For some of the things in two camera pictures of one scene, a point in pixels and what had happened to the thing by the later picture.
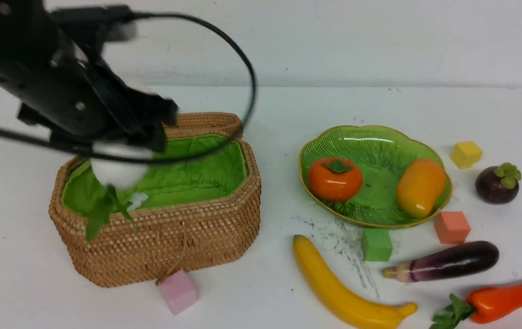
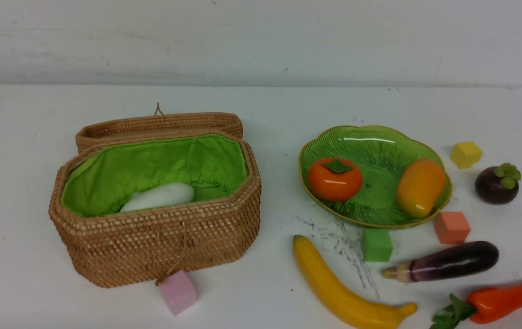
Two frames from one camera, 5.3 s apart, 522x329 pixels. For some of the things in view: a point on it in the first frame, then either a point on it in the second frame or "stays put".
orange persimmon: (335, 179) stays put
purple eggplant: (454, 260) stays put
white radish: (123, 175) to (159, 195)
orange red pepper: (491, 303) stays put
